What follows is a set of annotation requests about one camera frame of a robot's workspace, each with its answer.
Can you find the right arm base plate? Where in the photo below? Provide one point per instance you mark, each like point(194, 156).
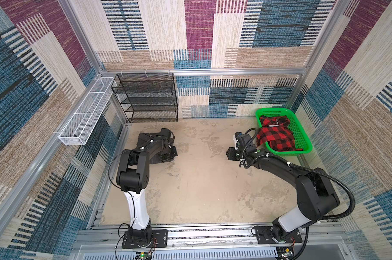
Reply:
point(275, 235)

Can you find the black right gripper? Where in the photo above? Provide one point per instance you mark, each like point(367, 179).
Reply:
point(230, 155)

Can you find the dark grey striped shirt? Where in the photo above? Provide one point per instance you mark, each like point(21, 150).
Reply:
point(151, 143)

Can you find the red black plaid shirt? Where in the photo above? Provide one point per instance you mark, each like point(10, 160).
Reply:
point(275, 132)

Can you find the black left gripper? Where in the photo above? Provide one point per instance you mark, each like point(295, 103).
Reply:
point(173, 154)

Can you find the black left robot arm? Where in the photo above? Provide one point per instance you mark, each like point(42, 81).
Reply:
point(132, 178)

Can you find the white wire mesh tray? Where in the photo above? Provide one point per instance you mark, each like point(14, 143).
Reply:
point(83, 121)

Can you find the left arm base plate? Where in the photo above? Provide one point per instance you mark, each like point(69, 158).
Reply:
point(134, 239)

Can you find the black wire shelf rack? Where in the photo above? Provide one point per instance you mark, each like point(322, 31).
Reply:
point(147, 97)

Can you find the green plastic basket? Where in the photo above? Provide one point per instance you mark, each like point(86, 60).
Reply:
point(301, 138)

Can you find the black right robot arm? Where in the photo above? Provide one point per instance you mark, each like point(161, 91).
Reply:
point(316, 196)

